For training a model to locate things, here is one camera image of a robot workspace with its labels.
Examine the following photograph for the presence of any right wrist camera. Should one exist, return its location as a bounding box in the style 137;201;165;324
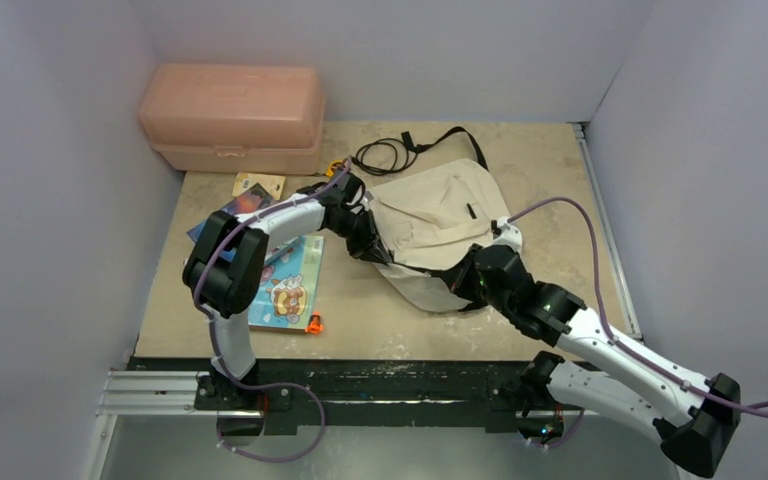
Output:
491;216;523;253

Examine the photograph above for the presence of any black coiled cable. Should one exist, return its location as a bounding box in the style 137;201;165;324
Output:
350;131;425;178

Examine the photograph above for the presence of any tan paper card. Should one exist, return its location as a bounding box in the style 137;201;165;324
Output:
232;172;286;200

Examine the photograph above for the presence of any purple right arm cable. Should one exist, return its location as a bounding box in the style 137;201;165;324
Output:
506;196;768;452

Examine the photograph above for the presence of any cartoon bear picture book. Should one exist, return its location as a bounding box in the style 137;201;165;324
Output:
247;235;325;334

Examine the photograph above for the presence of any yellow tape measure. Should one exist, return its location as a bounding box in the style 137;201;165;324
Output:
325;160;345;178

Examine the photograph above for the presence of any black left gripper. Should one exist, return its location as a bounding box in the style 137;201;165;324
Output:
327;208;390;266

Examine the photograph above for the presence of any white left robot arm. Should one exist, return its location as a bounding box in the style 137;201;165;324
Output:
182;192;392;409

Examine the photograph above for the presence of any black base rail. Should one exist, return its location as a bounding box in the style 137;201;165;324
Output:
127;353;580;444

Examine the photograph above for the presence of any pink plastic storage box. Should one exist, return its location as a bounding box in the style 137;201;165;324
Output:
138;63;326;175

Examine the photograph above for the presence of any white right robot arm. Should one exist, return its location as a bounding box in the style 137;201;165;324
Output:
441;245;741;478

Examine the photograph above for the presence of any orange pencil sharpener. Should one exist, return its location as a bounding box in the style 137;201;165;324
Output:
305;312;324;335

